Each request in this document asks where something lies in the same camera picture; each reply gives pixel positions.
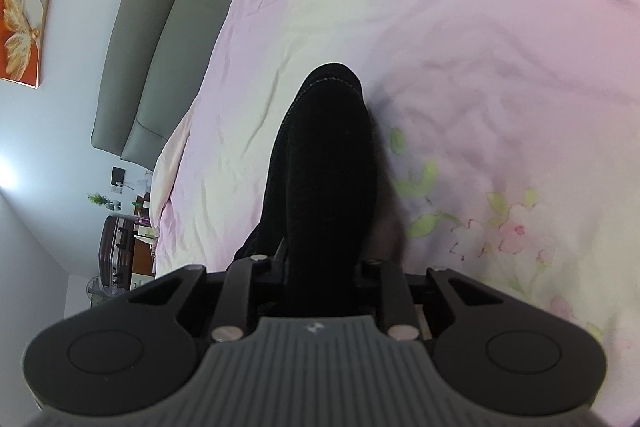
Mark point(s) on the small potted plant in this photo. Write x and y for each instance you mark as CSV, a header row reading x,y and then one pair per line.
x,y
102,201

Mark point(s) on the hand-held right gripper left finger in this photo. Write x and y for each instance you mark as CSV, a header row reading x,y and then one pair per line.
x,y
250,272

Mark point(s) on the dark red suitcase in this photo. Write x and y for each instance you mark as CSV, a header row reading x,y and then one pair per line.
x,y
117,252

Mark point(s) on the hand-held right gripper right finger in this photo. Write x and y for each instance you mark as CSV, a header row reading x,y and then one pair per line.
x,y
385,282

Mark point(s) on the wooden nightstand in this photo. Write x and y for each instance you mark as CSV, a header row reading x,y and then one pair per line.
x,y
145,252

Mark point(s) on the pink floral blanket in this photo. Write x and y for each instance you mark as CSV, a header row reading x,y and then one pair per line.
x,y
475,32

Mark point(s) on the black pants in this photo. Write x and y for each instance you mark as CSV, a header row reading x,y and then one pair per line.
x,y
325,157

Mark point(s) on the grey padded headboard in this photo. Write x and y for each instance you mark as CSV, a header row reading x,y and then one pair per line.
x,y
160,32

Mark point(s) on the black wall socket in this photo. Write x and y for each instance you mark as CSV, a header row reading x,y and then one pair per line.
x,y
118,177

